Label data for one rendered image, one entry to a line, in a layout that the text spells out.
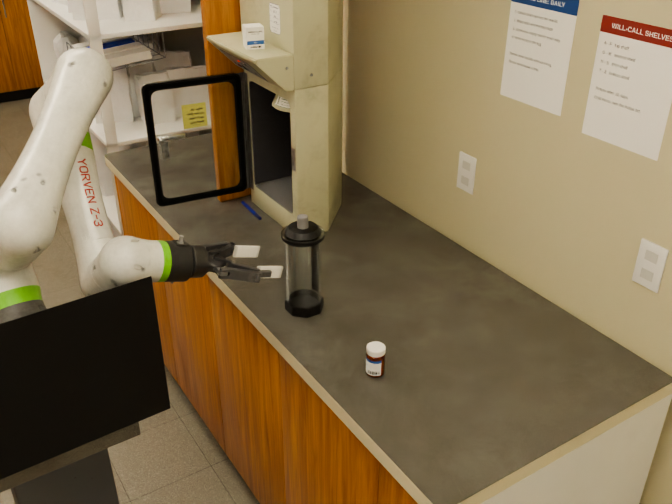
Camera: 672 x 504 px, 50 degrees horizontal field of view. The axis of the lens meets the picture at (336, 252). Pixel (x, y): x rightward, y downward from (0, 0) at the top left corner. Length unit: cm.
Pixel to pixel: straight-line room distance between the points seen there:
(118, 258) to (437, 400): 75
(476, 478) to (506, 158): 92
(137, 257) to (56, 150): 27
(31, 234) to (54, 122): 26
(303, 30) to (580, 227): 89
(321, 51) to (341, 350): 83
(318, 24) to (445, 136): 51
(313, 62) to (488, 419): 106
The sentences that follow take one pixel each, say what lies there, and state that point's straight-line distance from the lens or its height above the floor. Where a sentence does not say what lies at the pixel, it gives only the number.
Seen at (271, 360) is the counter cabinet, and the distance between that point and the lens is 196.
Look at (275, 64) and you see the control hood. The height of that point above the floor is 149.
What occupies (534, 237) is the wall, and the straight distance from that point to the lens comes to 203.
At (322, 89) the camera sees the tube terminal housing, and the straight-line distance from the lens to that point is 208.
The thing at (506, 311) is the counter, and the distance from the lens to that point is 194.
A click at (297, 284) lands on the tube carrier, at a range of 181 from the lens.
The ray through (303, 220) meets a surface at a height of 120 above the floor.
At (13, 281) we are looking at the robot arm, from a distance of 157.
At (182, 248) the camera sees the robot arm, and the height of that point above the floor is 123.
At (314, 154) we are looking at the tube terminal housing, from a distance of 213.
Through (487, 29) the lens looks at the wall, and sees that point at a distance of 202.
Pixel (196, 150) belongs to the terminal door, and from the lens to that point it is 232.
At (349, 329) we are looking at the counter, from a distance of 182.
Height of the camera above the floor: 201
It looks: 30 degrees down
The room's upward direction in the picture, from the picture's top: straight up
